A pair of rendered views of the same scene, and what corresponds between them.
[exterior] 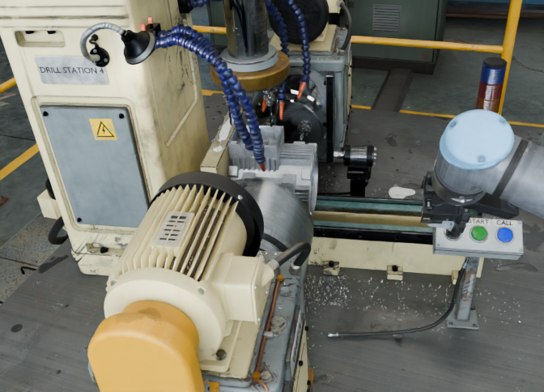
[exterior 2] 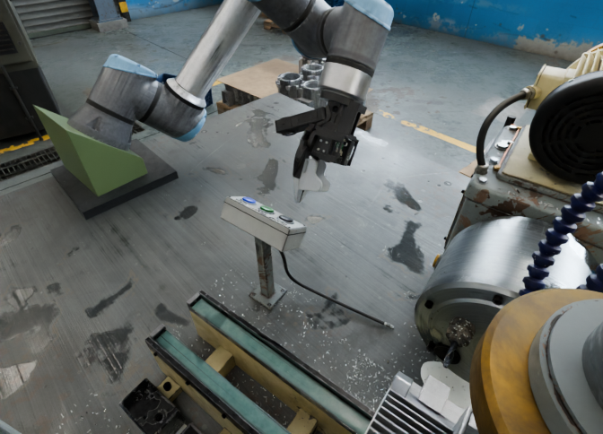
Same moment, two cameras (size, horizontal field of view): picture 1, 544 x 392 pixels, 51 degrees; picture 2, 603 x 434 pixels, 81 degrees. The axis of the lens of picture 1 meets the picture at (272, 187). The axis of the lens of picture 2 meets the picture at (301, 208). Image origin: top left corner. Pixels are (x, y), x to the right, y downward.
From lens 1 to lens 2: 1.40 m
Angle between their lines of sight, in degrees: 102
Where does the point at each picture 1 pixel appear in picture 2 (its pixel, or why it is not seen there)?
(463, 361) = (300, 264)
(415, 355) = (329, 282)
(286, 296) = (492, 159)
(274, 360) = (505, 133)
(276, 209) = (489, 247)
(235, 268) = (559, 72)
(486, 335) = not seen: hidden behind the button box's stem
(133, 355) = not seen: outside the picture
